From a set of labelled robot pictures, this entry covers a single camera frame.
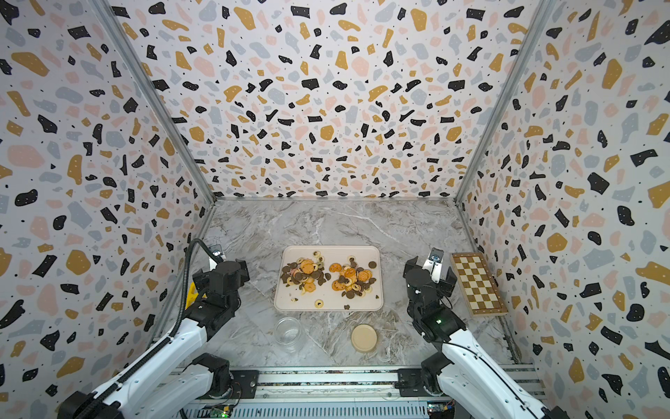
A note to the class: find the wooden chessboard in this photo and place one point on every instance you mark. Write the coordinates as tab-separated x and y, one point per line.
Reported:
478	286

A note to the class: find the cream rectangular tray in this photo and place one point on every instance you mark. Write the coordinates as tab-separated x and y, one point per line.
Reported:
333	302

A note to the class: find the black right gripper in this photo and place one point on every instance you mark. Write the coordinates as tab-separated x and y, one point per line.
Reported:
412	270

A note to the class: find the yellow triangular toy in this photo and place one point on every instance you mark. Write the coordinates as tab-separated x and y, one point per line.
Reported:
192	294

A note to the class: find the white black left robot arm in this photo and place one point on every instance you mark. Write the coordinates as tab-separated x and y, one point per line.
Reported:
138	391

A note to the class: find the jar with beige lid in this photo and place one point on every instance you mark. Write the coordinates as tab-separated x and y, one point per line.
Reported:
289	334

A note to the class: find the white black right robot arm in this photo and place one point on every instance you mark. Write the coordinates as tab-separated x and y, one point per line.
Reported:
461	368

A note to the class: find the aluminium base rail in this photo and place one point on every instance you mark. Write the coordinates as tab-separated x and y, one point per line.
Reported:
363	392

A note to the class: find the pile of poured cookies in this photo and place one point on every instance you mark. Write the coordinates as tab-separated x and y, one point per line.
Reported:
354	278

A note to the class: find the round beige jar lid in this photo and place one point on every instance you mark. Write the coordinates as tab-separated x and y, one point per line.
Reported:
364	338

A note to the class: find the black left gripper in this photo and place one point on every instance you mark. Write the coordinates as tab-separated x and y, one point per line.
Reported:
200	281

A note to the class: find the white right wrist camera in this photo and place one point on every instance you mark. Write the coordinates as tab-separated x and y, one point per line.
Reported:
434	264

